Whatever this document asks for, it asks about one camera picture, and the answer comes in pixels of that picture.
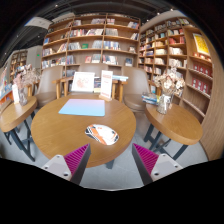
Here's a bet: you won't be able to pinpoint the colourful book display stand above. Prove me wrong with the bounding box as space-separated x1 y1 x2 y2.
0 66 14 111

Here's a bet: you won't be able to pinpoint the blue pink gradient mouse pad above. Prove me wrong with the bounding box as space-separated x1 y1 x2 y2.
58 98 106 117

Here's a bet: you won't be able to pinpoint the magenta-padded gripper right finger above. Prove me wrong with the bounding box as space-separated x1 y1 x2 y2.
131 143 184 186

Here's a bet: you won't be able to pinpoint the glass vase with pink flowers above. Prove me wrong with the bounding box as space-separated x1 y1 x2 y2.
13 64 41 107

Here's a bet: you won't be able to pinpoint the dark book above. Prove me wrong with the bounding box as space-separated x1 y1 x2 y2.
93 77 102 94

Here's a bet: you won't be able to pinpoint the round wooden side table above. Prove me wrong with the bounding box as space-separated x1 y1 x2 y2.
143 103 204 161
0 95 38 163

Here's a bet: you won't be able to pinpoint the small white table sign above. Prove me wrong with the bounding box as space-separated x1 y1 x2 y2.
11 83 20 105

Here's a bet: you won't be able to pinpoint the tall wooden bookshelf with poster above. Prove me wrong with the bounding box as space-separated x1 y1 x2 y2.
138 16 224 161

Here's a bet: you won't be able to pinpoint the white framed picture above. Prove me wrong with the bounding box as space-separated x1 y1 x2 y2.
71 71 96 93

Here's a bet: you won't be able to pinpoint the distant wooden bookshelf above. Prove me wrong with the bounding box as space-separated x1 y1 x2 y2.
9 49 29 83

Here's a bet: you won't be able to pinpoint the stack of books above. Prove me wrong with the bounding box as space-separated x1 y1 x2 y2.
141 92 159 106

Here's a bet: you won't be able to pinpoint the brown upholstered armchair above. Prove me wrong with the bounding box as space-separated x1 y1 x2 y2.
34 65 64 108
121 65 153 113
61 63 109 98

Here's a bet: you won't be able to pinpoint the white orange computer mouse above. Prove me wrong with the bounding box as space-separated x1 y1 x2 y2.
84 123 120 146

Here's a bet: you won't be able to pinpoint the glass vase with beige flowers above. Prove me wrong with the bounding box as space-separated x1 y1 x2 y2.
153 66 186 115

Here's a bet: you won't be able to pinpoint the light blue flat books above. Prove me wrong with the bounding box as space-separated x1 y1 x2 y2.
112 74 129 83

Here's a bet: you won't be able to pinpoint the white sign in wooden base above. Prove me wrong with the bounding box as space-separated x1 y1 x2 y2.
98 69 114 102

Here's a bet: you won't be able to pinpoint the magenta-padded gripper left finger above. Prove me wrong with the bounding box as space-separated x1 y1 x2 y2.
41 143 92 186

